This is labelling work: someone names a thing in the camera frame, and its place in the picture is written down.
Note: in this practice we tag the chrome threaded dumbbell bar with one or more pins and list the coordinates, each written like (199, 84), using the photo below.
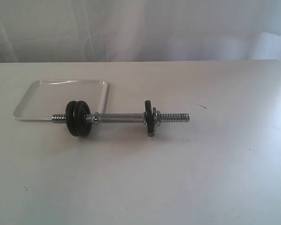
(126, 118)

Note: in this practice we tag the chrome spin-lock collar nut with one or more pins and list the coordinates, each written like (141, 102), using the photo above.
(156, 118)

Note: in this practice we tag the black weight plate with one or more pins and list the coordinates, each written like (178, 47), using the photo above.
(81, 111)
(70, 118)
(149, 118)

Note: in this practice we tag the white rectangular tray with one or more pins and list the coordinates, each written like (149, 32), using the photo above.
(45, 98)

